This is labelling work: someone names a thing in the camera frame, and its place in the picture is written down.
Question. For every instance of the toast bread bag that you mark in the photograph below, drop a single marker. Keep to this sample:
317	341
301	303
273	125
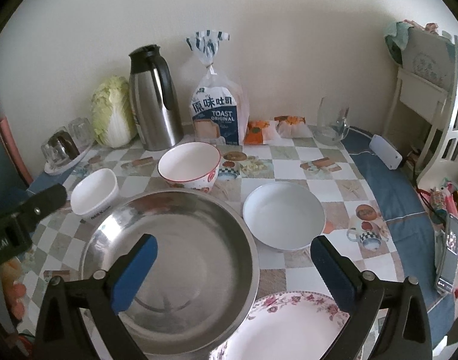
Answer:
219	108

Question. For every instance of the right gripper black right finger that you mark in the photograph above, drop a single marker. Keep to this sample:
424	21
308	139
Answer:
405	333

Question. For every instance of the floral pattern plate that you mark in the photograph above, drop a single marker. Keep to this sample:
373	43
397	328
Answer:
285	325

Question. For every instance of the small white bowl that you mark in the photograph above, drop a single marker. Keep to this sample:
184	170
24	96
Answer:
95	195

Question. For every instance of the shallow white bowl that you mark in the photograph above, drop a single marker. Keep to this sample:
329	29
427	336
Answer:
284	216

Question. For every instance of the white power adapter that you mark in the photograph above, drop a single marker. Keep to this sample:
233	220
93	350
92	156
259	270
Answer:
385	152

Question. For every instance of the tray with glass cups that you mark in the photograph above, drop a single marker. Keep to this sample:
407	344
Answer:
67	146

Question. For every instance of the napa cabbage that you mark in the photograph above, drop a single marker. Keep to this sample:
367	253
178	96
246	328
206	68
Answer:
112	119

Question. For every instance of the orange snack packet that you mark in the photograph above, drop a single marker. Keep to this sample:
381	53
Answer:
254	133

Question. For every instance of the dark blue chair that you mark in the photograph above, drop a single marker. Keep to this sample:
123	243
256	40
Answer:
13	186

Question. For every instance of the clear drinking glass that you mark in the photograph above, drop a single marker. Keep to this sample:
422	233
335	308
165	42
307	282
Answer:
332	121

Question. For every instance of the large stainless steel basin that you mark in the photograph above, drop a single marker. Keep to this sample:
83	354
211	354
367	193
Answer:
204	279

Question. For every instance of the red-rimmed patterned ceramic bowl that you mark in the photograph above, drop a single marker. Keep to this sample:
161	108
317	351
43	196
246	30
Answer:
192	165

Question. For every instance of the white snack packet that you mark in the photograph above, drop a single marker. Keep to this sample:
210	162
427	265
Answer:
291	126

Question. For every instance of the stainless steel thermos jug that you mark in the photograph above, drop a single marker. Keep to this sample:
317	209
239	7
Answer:
153	100

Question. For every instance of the blue checkered tablecloth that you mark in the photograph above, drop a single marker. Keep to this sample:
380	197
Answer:
360	179

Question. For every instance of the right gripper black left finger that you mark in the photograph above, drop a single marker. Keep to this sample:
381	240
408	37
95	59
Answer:
61	332

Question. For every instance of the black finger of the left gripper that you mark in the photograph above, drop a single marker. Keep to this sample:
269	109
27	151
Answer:
41	205

